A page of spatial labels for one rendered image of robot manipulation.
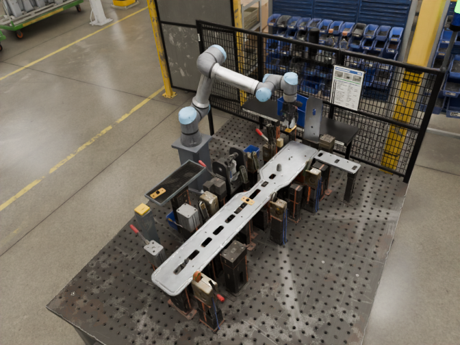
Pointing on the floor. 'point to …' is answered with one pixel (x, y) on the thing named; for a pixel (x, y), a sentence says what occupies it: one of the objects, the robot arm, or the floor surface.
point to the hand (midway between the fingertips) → (290, 126)
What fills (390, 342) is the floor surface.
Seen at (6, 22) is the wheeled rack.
